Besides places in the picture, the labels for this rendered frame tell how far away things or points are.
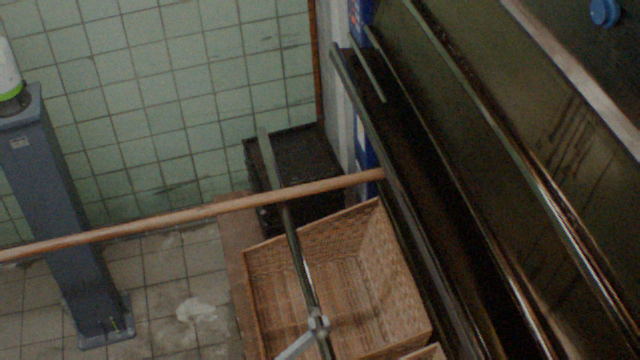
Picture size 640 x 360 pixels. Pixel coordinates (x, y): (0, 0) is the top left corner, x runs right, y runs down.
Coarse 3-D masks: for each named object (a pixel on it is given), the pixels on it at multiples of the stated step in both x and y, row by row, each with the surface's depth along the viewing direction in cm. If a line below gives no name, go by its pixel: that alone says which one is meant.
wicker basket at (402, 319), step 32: (320, 224) 236; (384, 224) 229; (256, 256) 240; (288, 256) 243; (320, 256) 246; (352, 256) 250; (384, 256) 228; (256, 288) 243; (288, 288) 242; (320, 288) 242; (352, 288) 241; (384, 288) 228; (416, 288) 206; (256, 320) 216; (288, 320) 233; (352, 320) 231; (384, 320) 227; (416, 320) 204; (352, 352) 222; (384, 352) 197
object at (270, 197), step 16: (352, 176) 189; (368, 176) 190; (384, 176) 190; (272, 192) 187; (288, 192) 187; (304, 192) 188; (208, 208) 185; (224, 208) 186; (240, 208) 186; (128, 224) 183; (144, 224) 183; (160, 224) 184; (48, 240) 181; (64, 240) 181; (80, 240) 182; (96, 240) 183; (0, 256) 179; (16, 256) 180
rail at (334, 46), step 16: (336, 48) 193; (352, 80) 182; (368, 112) 172; (384, 144) 163; (400, 176) 155; (400, 192) 153; (416, 208) 148; (416, 224) 146; (432, 240) 141; (432, 256) 139; (448, 272) 135; (448, 288) 132; (464, 304) 129; (464, 320) 126; (480, 336) 124; (480, 352) 121
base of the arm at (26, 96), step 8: (24, 80) 234; (24, 88) 226; (16, 96) 221; (24, 96) 224; (0, 104) 220; (8, 104) 220; (16, 104) 222; (24, 104) 224; (0, 112) 221; (8, 112) 221; (16, 112) 222
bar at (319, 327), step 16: (272, 160) 201; (272, 176) 197; (288, 208) 188; (288, 224) 183; (288, 240) 180; (304, 256) 176; (304, 272) 171; (304, 288) 168; (320, 320) 161; (304, 336) 164; (320, 336) 157; (288, 352) 166; (320, 352) 156
